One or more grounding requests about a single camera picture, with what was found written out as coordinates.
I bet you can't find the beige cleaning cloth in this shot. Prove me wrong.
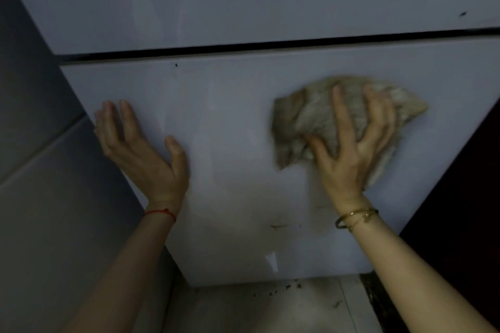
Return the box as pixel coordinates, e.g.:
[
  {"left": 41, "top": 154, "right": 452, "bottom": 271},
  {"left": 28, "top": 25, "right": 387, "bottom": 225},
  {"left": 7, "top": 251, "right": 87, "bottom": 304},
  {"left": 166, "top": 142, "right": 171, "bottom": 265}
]
[{"left": 271, "top": 75, "right": 429, "bottom": 190}]

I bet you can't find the person's right forearm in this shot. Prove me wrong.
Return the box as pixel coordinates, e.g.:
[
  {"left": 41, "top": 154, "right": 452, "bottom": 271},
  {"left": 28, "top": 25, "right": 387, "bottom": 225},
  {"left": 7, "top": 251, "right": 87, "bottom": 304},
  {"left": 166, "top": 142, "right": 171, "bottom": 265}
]
[{"left": 339, "top": 209, "right": 500, "bottom": 333}]

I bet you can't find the person's right hand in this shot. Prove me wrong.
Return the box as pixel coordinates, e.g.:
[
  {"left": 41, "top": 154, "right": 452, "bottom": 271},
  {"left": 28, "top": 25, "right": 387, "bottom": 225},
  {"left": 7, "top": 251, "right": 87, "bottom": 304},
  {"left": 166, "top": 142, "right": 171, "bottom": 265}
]
[{"left": 306, "top": 84, "right": 398, "bottom": 217}]

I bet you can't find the person's left forearm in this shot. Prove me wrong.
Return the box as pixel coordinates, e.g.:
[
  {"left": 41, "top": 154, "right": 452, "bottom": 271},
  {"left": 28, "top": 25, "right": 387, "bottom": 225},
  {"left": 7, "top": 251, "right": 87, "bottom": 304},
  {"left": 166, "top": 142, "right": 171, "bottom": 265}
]
[{"left": 59, "top": 207, "right": 183, "bottom": 333}]

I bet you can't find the person's left hand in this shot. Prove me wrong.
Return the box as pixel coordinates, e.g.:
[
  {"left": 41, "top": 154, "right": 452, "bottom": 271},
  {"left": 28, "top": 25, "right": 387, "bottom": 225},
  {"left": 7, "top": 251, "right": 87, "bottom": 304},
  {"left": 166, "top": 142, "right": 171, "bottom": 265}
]
[{"left": 93, "top": 99, "right": 190, "bottom": 213}]

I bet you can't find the red string bracelet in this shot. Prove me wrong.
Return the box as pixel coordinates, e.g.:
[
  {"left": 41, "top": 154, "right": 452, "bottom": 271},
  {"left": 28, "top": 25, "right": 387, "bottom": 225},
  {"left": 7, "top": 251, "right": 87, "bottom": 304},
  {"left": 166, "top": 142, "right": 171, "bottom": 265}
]
[{"left": 143, "top": 208, "right": 177, "bottom": 224}]

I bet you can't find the gold bangle bracelet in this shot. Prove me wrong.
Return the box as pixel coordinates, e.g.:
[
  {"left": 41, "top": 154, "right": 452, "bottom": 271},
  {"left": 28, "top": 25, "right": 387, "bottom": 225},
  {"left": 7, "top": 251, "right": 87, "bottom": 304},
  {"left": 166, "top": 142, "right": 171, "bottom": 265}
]
[{"left": 335, "top": 208, "right": 379, "bottom": 233}]

